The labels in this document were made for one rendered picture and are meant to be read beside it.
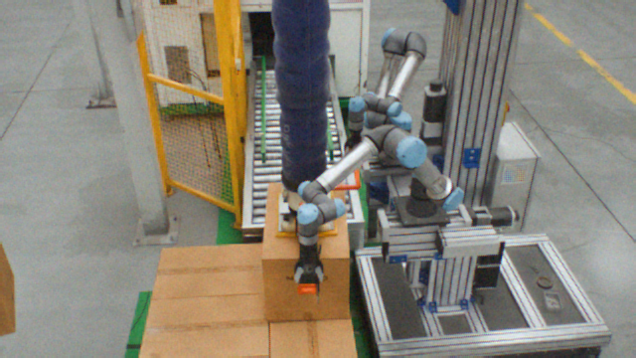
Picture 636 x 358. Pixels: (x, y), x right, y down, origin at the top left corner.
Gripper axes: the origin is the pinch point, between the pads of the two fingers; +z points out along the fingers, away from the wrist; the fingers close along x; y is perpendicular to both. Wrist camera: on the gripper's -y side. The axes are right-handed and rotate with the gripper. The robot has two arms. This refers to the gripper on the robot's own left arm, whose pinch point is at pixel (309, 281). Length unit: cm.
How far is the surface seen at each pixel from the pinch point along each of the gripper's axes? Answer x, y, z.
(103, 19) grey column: 111, 161, -52
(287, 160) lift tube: 8, 54, -23
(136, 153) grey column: 108, 161, 37
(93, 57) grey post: 194, 370, 59
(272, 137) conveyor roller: 23, 205, 54
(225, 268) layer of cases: 45, 68, 53
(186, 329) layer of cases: 59, 25, 53
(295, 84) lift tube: 3, 48, -64
